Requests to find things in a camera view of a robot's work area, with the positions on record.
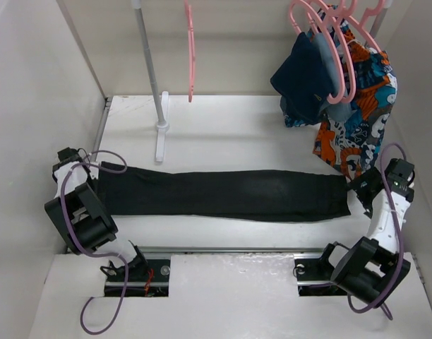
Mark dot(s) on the colourful patterned shorts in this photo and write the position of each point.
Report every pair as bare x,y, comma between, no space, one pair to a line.
352,147

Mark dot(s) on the grey rack pole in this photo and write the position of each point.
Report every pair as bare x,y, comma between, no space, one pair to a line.
378,13
137,7

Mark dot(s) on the grey rack pole right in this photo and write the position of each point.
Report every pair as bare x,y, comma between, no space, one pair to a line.
378,13

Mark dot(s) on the pink hanger back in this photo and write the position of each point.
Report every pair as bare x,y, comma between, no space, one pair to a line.
362,25

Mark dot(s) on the white rack base foot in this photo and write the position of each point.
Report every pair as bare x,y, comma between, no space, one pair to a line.
162,130

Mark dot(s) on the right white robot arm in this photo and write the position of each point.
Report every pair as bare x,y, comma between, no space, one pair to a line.
375,265

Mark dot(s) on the pink hanger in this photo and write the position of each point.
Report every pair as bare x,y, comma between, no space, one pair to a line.
348,53
309,9
191,49
362,25

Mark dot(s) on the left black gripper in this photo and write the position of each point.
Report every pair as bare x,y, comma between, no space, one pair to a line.
99,197

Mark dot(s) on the grey blue garment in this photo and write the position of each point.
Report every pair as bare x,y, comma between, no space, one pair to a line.
340,111

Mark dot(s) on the pink hanger front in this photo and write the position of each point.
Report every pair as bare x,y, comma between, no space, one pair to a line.
309,9

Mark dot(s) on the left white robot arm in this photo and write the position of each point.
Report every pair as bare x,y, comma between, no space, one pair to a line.
82,220

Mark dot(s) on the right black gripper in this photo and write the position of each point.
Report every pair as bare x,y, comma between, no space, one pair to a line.
368,176

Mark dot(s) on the black trousers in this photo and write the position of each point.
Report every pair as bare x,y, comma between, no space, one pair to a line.
258,195

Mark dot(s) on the grey rack pole left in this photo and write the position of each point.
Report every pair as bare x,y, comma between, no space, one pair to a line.
137,7

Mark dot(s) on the navy blue shorts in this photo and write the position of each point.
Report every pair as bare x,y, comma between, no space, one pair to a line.
303,83

